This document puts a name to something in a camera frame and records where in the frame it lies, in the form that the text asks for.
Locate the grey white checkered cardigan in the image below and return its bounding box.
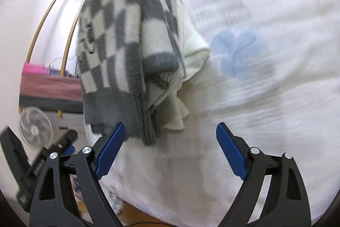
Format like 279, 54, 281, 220
76, 0, 186, 146

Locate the floral bed sheet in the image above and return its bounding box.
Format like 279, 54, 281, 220
85, 0, 340, 225

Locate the cream knit garment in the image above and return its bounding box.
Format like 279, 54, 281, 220
158, 0, 211, 132

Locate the wooden barre rail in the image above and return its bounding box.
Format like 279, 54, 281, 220
60, 0, 101, 76
26, 0, 79, 63

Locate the pink towel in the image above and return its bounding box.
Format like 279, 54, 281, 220
20, 62, 83, 102

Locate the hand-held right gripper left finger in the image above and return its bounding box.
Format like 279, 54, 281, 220
29, 122, 126, 227

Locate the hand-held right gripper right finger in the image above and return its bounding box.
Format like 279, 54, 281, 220
216, 123, 312, 227

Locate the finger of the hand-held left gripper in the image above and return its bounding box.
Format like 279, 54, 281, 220
0, 125, 31, 186
28, 130, 78, 180

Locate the dark grey cloth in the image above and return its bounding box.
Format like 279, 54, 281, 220
18, 97, 84, 114

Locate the white electric fan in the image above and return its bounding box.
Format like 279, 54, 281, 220
18, 106, 53, 148

